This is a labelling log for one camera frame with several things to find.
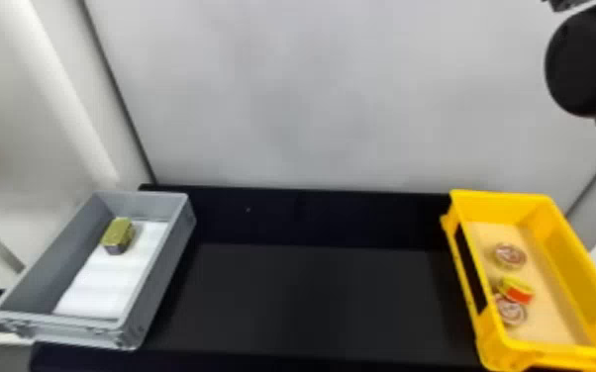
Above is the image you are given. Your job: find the yellow can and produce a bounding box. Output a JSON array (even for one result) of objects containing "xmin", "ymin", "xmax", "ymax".
[
  {"xmin": 100, "ymin": 216, "xmax": 138, "ymax": 257},
  {"xmin": 497, "ymin": 276, "xmax": 536, "ymax": 306},
  {"xmin": 493, "ymin": 293, "xmax": 529, "ymax": 328},
  {"xmin": 493, "ymin": 241, "xmax": 529, "ymax": 271}
]

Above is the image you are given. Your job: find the grey crate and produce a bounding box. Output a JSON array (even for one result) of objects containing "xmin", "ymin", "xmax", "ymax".
[{"xmin": 0, "ymin": 189, "xmax": 197, "ymax": 352}]

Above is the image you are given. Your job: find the white foam pad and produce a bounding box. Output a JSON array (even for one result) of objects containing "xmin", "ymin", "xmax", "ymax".
[{"xmin": 50, "ymin": 219, "xmax": 170, "ymax": 321}]

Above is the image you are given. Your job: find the yellow crate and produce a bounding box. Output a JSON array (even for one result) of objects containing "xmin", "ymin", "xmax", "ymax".
[{"xmin": 439, "ymin": 188, "xmax": 596, "ymax": 372}]

